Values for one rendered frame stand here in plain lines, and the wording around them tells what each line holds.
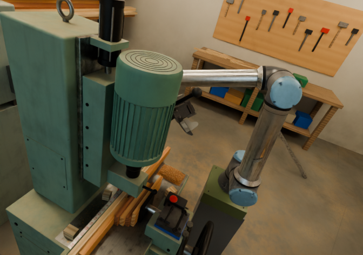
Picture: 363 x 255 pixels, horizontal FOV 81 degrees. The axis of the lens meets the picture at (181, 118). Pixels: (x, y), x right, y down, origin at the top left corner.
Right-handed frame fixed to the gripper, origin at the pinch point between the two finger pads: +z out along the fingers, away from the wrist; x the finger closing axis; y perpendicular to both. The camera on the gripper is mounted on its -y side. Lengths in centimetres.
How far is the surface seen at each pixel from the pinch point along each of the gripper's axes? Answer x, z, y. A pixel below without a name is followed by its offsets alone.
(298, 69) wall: 76, -226, 238
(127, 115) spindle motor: -11.1, 14.8, -14.7
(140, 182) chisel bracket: 14.5, -1.8, -23.5
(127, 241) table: 29.9, 1.5, -37.1
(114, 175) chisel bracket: 8.7, -5.6, -30.8
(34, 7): -125, -182, -58
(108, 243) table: 26.4, 1.9, -42.3
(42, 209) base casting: 11, -20, -65
